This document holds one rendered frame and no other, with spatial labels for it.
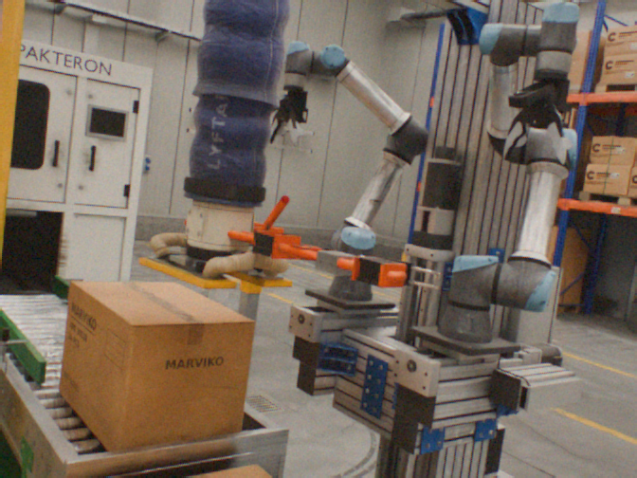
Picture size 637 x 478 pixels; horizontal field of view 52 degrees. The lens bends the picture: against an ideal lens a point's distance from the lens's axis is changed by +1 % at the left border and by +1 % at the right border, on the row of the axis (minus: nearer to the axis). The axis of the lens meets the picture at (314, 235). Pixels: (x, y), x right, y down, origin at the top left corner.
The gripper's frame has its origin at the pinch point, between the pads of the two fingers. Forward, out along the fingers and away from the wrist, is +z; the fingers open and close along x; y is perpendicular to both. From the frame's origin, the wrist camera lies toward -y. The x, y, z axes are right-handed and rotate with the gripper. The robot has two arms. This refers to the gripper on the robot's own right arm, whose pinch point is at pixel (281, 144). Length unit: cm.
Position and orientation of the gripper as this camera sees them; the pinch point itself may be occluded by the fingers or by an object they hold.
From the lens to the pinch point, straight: 227.4
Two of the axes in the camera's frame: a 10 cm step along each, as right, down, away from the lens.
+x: -6.0, -1.5, 7.8
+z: -1.3, 9.9, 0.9
